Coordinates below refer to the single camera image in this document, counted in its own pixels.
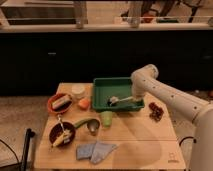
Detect blue grey cloth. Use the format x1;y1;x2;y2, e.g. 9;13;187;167
76;141;117;164

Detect white dish brush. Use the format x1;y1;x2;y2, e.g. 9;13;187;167
107;96;133;106

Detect orange bowl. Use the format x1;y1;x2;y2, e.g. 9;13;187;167
47;93;72;115

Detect green plastic tray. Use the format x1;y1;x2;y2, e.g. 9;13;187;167
92;77;145;112

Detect yellow corn cob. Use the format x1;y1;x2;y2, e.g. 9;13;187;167
52;130;71;147

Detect light green cup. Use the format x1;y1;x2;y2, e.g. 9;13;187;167
100;111;113;127

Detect brown grape bunch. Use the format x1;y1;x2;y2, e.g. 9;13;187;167
149;102;164;122

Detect orange carrot piece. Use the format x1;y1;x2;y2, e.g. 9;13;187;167
78;98;90;110

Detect black stand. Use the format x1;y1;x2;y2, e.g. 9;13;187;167
20;128;36;171

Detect dark cabinet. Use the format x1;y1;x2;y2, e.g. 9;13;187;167
0;30;213;96

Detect green handled metal scoop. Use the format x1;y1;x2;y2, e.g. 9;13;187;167
74;118;100;136

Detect black cable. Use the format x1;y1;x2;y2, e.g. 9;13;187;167
0;138;21;166

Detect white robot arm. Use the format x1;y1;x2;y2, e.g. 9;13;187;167
131;64;213;171

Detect white round container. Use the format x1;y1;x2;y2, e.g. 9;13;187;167
71;84;85;99

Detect dark brown bowl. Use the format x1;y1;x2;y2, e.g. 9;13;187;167
49;122;76;147

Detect metal spoon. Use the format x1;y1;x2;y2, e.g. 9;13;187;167
57;115;66;134

